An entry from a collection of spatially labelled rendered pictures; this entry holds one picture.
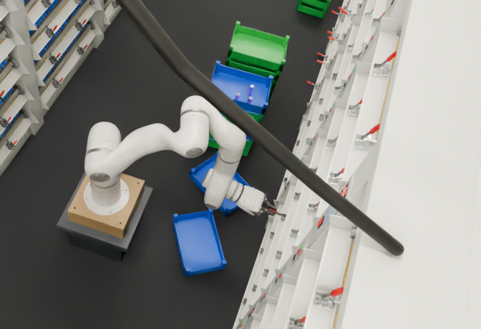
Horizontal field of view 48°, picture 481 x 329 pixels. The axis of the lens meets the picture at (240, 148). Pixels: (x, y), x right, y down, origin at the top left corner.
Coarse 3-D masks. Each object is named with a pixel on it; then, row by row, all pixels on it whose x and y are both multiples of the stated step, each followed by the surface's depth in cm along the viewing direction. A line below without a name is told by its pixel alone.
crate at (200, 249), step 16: (208, 208) 272; (176, 224) 271; (192, 224) 273; (208, 224) 275; (176, 240) 267; (192, 240) 268; (208, 240) 270; (192, 256) 264; (208, 256) 266; (192, 272) 256
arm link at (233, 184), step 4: (208, 172) 222; (208, 176) 220; (204, 180) 221; (208, 180) 220; (232, 180) 224; (204, 184) 221; (232, 184) 222; (236, 184) 223; (228, 188) 222; (232, 188) 222; (228, 192) 222; (232, 192) 222; (228, 196) 223
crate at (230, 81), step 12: (216, 72) 277; (228, 72) 278; (240, 72) 277; (216, 84) 274; (228, 84) 275; (240, 84) 277; (252, 84) 279; (264, 84) 280; (228, 96) 271; (240, 96) 273; (252, 96) 275; (264, 96) 276; (252, 108) 267; (264, 108) 266
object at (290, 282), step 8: (288, 280) 151; (296, 280) 150; (288, 288) 152; (280, 296) 151; (288, 296) 151; (280, 304) 150; (288, 304) 149; (280, 312) 148; (280, 320) 147; (272, 328) 146; (280, 328) 145
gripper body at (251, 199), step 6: (246, 186) 227; (246, 192) 225; (252, 192) 226; (258, 192) 228; (240, 198) 223; (246, 198) 224; (252, 198) 225; (258, 198) 226; (240, 204) 223; (246, 204) 223; (252, 204) 224; (258, 204) 225; (246, 210) 225; (252, 210) 224; (258, 210) 224
